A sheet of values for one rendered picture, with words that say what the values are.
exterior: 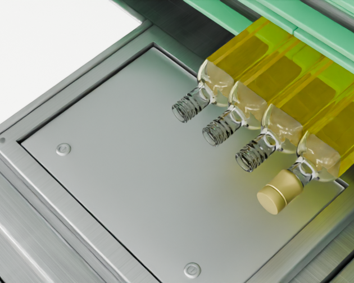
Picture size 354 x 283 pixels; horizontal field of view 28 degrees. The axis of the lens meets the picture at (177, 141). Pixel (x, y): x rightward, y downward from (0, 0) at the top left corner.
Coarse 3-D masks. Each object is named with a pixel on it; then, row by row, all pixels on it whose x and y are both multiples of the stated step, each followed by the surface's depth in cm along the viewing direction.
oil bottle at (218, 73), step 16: (240, 32) 95; (256, 32) 95; (272, 32) 94; (224, 48) 94; (240, 48) 93; (256, 48) 93; (272, 48) 93; (208, 64) 92; (224, 64) 92; (240, 64) 92; (256, 64) 92; (208, 80) 91; (224, 80) 91; (224, 96) 92
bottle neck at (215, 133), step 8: (224, 112) 89; (232, 112) 89; (216, 120) 88; (224, 120) 88; (232, 120) 88; (240, 120) 89; (208, 128) 88; (216, 128) 87; (224, 128) 88; (232, 128) 88; (208, 136) 89; (216, 136) 87; (224, 136) 88; (216, 144) 88
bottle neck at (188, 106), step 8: (200, 88) 92; (184, 96) 92; (192, 96) 91; (200, 96) 91; (208, 96) 92; (176, 104) 91; (184, 104) 90; (192, 104) 91; (200, 104) 91; (176, 112) 92; (184, 112) 90; (192, 112) 91; (184, 120) 91
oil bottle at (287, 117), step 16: (320, 64) 90; (336, 64) 89; (304, 80) 88; (320, 80) 88; (336, 80) 88; (352, 80) 88; (288, 96) 87; (304, 96) 87; (320, 96) 87; (336, 96) 87; (272, 112) 86; (288, 112) 86; (304, 112) 85; (320, 112) 86; (272, 128) 86; (288, 128) 84; (304, 128) 85; (288, 144) 86
